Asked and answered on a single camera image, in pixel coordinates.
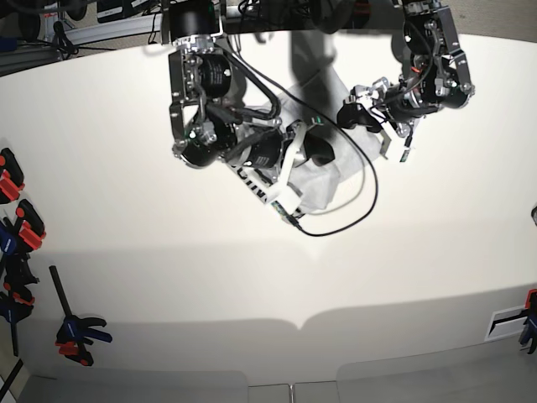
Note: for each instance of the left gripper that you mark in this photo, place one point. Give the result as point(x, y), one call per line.
point(392, 112)

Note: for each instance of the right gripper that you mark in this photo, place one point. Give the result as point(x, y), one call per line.
point(270, 159)

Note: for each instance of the grey T-shirt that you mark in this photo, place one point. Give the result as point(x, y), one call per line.
point(317, 100)

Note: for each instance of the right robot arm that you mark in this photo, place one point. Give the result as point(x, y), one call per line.
point(221, 111)

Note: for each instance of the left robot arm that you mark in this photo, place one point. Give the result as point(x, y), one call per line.
point(435, 75)

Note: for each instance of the white label plate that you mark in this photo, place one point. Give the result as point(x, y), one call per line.
point(506, 323)

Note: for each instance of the blue clamp right edge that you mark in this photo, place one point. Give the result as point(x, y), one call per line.
point(528, 336)

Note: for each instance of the orange black clamp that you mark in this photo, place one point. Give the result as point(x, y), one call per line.
point(29, 228)
point(12, 177)

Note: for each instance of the upper orange black clamp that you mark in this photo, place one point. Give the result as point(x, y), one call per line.
point(12, 177)

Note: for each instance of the clamp with long black bar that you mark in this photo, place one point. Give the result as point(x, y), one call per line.
point(75, 333)

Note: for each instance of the blue black clamp left edge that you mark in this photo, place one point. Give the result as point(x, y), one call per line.
point(17, 301)

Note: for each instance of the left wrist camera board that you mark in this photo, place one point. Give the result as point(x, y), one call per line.
point(404, 154)

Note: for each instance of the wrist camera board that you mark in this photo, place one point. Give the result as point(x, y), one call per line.
point(404, 154)
point(291, 218)

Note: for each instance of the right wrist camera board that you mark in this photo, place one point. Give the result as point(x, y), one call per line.
point(291, 218)

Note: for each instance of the black camera mount top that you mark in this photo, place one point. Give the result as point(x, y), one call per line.
point(329, 16)

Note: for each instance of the aluminium rail top left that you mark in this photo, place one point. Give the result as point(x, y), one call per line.
point(44, 50)

